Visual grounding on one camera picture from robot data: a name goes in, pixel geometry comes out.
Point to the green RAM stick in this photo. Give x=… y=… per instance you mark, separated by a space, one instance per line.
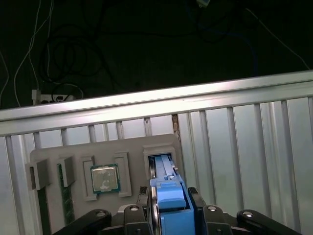
x=43 y=213
x=67 y=203

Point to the white power strip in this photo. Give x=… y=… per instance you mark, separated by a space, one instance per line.
x=46 y=96

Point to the CPU chip with silver lid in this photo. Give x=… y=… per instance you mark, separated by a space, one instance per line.
x=104 y=178

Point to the grey parts rack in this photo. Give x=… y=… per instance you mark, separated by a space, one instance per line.
x=137 y=171

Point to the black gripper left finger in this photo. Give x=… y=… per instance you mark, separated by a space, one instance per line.
x=133 y=220

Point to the hard disk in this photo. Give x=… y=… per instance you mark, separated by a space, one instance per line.
x=171 y=195

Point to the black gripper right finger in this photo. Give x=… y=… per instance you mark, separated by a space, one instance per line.
x=215 y=220

